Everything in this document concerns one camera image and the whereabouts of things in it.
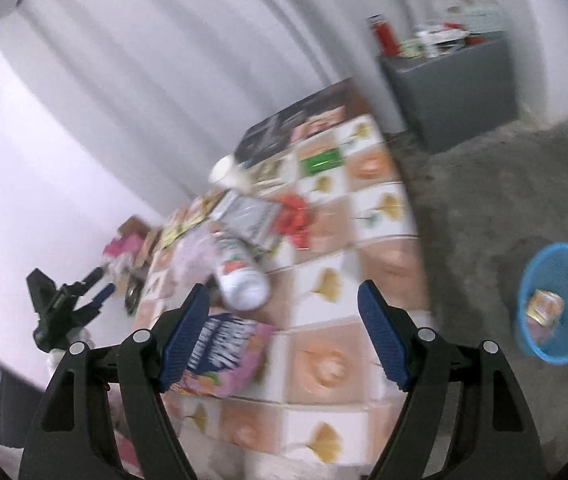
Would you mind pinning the clear pink printed bag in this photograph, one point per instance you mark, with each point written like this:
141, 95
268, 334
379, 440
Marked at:
194, 258

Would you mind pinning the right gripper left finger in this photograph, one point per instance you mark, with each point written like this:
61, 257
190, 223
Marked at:
72, 435

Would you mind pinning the red thermos bottle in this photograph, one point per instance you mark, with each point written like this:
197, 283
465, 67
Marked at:
384, 35

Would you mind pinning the blue chip bag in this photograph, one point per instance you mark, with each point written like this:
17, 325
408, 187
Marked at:
228, 352

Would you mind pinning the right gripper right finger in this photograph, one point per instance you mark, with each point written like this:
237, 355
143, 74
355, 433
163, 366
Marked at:
493, 436

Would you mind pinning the grey curtain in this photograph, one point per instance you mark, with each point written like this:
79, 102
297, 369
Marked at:
159, 90

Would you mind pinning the cardboard box with clutter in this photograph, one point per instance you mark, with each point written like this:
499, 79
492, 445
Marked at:
130, 249

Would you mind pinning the trash inside basket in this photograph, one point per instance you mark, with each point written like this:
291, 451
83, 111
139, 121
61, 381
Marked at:
545, 308

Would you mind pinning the white paper cup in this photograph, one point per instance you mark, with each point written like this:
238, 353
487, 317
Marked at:
229, 174

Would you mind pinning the grey cabinet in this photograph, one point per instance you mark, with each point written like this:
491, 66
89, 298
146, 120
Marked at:
448, 100

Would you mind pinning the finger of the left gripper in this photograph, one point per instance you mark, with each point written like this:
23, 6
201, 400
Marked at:
98, 300
90, 280

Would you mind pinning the white cylindrical can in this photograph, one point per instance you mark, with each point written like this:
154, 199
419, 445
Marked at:
243, 285

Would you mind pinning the red foil packet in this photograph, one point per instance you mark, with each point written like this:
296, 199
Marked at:
294, 220

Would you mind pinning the patterned tablecloth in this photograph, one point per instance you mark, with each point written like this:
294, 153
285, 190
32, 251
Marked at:
320, 397

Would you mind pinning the blue plastic waste basket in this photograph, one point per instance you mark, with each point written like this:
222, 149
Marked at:
547, 269

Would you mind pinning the green candy packet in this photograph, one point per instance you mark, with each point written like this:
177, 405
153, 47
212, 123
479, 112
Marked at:
315, 164

